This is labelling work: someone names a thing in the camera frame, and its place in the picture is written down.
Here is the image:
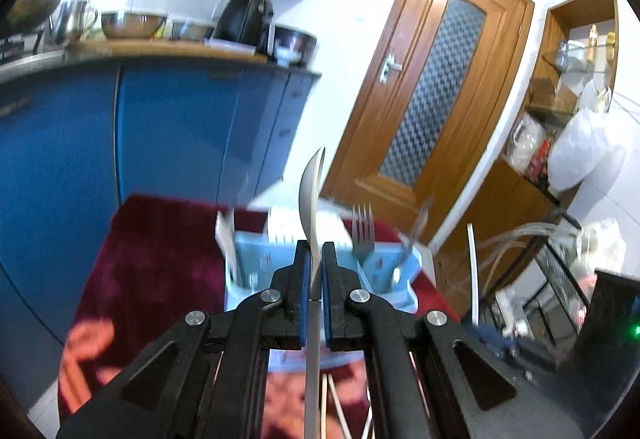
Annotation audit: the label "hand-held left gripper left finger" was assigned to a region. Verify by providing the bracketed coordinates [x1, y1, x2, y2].
[57, 239, 313, 439]

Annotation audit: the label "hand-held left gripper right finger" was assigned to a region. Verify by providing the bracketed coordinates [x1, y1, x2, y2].
[321, 241, 586, 439]

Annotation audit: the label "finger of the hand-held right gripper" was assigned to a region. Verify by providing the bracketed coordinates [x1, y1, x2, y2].
[460, 321, 531, 370]

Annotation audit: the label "steel fork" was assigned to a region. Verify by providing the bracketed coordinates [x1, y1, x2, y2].
[351, 203, 376, 266]
[397, 196, 435, 270]

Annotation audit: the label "light blue chopstick box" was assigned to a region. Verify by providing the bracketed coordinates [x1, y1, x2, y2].
[216, 205, 423, 372]

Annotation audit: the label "white chopstick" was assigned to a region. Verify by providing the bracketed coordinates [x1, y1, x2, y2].
[466, 223, 482, 325]

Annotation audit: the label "steel spoon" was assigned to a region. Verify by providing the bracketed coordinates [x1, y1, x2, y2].
[297, 146, 328, 439]

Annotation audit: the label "cream plastic spoon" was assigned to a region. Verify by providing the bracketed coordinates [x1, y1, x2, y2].
[215, 210, 238, 280]

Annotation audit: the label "white power strip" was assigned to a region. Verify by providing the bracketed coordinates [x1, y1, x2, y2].
[492, 289, 531, 335]

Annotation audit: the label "wooden door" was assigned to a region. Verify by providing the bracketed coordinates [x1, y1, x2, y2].
[325, 0, 536, 245]

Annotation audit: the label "red floral blanket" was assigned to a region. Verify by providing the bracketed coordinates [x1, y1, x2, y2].
[57, 193, 461, 439]

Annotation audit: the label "white plastic bag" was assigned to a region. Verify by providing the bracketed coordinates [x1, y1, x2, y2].
[547, 109, 628, 192]

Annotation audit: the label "blue counter cabinets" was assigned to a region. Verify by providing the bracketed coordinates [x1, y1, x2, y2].
[0, 52, 321, 400]

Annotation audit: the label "small white bowl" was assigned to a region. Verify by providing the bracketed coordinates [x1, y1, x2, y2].
[275, 46, 303, 67]

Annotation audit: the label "black air fryer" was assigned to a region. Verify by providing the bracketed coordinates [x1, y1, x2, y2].
[212, 0, 275, 55]

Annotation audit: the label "steel bowl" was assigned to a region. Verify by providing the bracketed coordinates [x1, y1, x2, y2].
[170, 19, 216, 41]

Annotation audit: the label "steel colander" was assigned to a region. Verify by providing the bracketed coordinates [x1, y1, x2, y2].
[101, 12, 168, 40]

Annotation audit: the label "wooden shelf unit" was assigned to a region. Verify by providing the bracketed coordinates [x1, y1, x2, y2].
[500, 0, 621, 200]

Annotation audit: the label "steel kettle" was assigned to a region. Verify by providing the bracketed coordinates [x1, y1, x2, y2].
[47, 0, 99, 47]

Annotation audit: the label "black wok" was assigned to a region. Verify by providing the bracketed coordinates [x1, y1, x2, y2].
[5, 0, 66, 35]

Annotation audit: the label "black wire rack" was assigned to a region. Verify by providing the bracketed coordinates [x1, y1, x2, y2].
[530, 214, 601, 345]

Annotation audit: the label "grey cables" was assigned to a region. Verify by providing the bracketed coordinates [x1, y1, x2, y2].
[445, 219, 581, 315]

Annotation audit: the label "metal door handle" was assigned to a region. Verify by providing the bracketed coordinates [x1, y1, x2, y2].
[378, 53, 402, 85]

